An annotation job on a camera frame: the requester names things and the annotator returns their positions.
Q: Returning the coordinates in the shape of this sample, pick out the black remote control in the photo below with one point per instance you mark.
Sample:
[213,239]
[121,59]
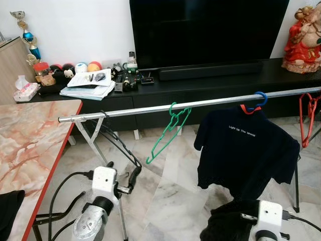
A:
[125,84]

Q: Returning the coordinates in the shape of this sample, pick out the small black electronic device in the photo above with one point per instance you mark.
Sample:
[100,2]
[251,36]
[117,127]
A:
[147,79]

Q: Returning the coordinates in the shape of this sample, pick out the stack of white papers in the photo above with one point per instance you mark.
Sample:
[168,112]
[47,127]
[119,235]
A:
[88,85]

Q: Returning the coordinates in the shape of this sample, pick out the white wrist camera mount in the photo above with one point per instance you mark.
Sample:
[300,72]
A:
[104,183]
[270,218]

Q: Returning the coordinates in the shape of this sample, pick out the blue plastic hanger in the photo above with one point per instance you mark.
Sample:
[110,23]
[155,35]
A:
[263,98]

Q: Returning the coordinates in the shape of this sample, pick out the red laughing buddha statue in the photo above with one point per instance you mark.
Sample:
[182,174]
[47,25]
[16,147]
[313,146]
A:
[303,45]

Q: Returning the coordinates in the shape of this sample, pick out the red plastic hanger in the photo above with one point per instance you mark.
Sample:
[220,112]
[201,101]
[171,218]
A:
[302,120]

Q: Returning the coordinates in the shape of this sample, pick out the black plush toy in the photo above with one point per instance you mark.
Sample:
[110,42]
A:
[64,74]

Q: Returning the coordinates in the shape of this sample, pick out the silver metal clothes rack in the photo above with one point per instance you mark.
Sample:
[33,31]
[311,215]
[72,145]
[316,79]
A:
[210,102]

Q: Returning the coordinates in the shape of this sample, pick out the gold and blue trophy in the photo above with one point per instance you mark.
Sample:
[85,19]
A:
[29,37]

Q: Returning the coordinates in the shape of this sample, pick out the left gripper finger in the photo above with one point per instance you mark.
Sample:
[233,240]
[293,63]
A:
[135,176]

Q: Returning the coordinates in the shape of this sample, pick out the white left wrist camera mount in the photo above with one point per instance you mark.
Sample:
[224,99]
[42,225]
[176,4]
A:
[104,183]

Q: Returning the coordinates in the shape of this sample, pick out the jar with red lid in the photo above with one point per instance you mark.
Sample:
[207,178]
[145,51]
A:
[43,74]

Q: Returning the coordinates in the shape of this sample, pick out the large black flat television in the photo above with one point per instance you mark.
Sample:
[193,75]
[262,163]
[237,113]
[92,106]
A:
[210,32]

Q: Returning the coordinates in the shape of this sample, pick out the white and blue ball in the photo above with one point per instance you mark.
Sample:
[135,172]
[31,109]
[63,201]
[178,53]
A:
[81,67]

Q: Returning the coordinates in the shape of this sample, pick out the yellow and red ball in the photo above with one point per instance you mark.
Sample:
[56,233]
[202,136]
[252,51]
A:
[95,66]

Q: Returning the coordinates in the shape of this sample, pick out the small clear bottle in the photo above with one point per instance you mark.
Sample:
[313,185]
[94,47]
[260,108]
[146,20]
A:
[132,61]

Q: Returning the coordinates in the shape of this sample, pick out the navy blue t-shirt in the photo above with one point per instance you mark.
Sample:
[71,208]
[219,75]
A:
[246,150]

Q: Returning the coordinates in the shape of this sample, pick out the tissue pack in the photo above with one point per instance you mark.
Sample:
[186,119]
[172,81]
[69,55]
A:
[26,91]

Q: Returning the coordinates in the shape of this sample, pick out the black hooded garment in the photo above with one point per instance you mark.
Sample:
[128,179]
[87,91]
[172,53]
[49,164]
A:
[10,216]

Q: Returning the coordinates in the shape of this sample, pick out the marble pattern folding table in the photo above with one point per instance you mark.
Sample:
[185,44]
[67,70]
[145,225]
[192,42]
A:
[35,140]

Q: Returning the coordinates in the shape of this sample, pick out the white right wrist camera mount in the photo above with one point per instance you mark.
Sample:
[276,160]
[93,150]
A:
[270,218]

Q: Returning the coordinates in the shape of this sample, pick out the light wooden cabinet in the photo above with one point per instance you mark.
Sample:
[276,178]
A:
[10,70]

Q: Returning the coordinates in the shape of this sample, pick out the black soundbar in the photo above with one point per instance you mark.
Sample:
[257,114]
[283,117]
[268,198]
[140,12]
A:
[210,71]

